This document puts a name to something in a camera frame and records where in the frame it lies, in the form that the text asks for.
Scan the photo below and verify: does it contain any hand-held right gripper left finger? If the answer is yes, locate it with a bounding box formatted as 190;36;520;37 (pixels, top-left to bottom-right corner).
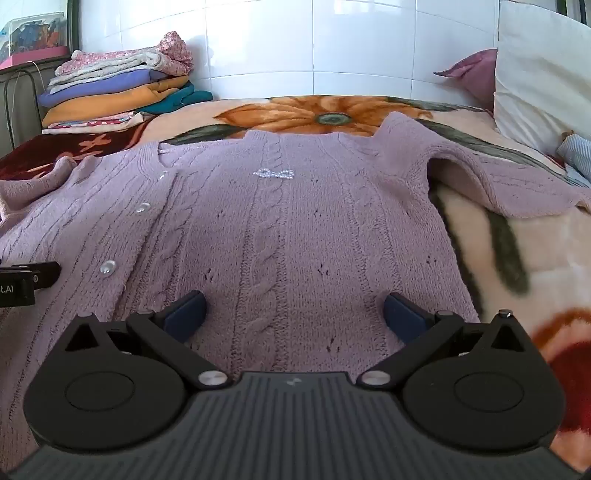
62;291;232;388

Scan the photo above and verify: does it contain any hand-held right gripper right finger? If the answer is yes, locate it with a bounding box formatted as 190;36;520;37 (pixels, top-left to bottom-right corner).
358;292;528;388

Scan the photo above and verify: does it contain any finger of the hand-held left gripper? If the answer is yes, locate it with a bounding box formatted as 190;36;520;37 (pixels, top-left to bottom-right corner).
0;261;62;288

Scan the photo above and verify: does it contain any lilac knitted cardigan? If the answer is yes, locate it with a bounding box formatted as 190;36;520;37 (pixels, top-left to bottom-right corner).
0;112;591;464

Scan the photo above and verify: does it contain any stack of folded clothes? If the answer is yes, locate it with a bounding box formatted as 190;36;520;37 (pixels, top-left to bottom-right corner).
37;31;214;136

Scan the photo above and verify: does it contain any floral plush blanket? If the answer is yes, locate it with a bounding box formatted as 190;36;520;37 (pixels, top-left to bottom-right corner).
0;95;591;480

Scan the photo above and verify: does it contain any clear plastic storage box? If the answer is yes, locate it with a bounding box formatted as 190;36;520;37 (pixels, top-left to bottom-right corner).
0;11;68;71

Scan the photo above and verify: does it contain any blue striped cloth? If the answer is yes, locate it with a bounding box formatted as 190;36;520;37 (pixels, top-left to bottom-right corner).
556;131;591;184

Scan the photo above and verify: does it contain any pink pillow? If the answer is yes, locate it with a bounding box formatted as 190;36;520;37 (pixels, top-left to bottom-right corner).
433;48;499;112

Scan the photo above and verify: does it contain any white pillow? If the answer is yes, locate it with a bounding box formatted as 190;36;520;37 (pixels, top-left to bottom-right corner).
493;0;591;158

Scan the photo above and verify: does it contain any dark metal bed frame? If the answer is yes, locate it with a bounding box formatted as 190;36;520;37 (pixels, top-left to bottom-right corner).
0;46;81;160

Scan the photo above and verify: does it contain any white cable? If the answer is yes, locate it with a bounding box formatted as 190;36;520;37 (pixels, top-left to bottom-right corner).
10;59;42;109

